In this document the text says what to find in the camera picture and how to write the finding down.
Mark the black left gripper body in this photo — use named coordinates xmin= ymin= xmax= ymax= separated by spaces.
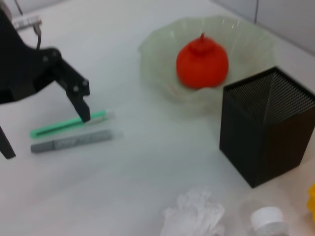
xmin=0 ymin=9 xmax=63 ymax=105

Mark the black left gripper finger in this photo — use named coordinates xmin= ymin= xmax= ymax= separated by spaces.
xmin=0 ymin=126 xmax=17 ymax=159
xmin=53 ymin=59 xmax=91 ymax=123

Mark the orange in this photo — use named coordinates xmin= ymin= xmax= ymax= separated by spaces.
xmin=176 ymin=31 xmax=229 ymax=89

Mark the white paper ball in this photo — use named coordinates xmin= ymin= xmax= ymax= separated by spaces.
xmin=159 ymin=188 xmax=226 ymax=236

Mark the clear bottle with green label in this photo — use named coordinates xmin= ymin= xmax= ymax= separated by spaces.
xmin=240 ymin=199 xmax=291 ymax=236

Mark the green pen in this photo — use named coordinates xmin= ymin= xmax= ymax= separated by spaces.
xmin=30 ymin=109 xmax=116 ymax=138

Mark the grey pen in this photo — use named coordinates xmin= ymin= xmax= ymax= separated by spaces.
xmin=30 ymin=129 xmax=124 ymax=153

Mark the pale green glass fruit plate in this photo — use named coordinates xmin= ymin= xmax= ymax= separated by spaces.
xmin=137 ymin=16 xmax=275 ymax=114

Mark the black mesh pen holder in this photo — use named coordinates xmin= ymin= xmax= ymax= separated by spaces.
xmin=219 ymin=66 xmax=315 ymax=189

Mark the yellow plastic bin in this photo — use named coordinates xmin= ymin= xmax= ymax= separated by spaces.
xmin=306 ymin=183 xmax=315 ymax=214

